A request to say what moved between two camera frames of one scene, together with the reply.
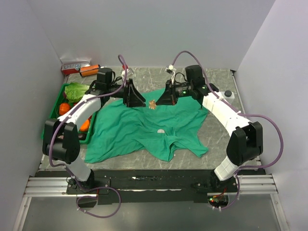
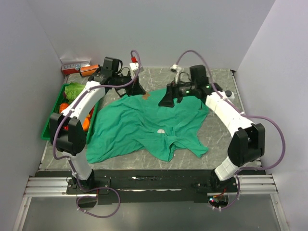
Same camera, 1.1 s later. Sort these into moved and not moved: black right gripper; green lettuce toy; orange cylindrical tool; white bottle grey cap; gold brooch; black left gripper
Moved: gold brooch; black left gripper
Not moved: white bottle grey cap; orange cylindrical tool; green lettuce toy; black right gripper
